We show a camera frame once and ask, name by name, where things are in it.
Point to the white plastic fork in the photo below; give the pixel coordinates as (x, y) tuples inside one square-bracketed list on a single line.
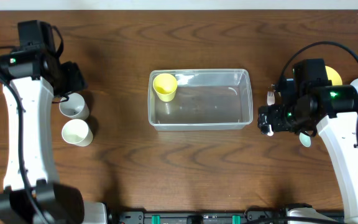
[(270, 98)]

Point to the yellow plastic cup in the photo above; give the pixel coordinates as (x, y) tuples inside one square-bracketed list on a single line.
[(165, 86)]

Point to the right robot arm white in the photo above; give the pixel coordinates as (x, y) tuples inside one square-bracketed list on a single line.
[(332, 113)]

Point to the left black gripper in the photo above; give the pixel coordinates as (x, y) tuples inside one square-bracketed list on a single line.
[(74, 78)]

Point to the cream plastic cup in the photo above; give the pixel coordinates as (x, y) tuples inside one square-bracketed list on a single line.
[(77, 132)]

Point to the pale green plastic spoon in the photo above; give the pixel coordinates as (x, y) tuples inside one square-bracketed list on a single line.
[(305, 140)]

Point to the clear plastic container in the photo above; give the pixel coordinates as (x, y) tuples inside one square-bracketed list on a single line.
[(206, 99)]

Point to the grey plastic cup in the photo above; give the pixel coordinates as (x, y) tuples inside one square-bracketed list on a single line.
[(75, 107)]

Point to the black mounting rail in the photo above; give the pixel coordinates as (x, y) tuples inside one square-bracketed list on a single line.
[(248, 216)]

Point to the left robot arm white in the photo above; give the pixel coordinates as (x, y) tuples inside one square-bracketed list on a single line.
[(32, 192)]

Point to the yellow plastic bowl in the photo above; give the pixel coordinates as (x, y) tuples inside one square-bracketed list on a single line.
[(334, 76)]

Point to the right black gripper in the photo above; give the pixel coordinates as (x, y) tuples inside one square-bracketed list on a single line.
[(266, 117)]

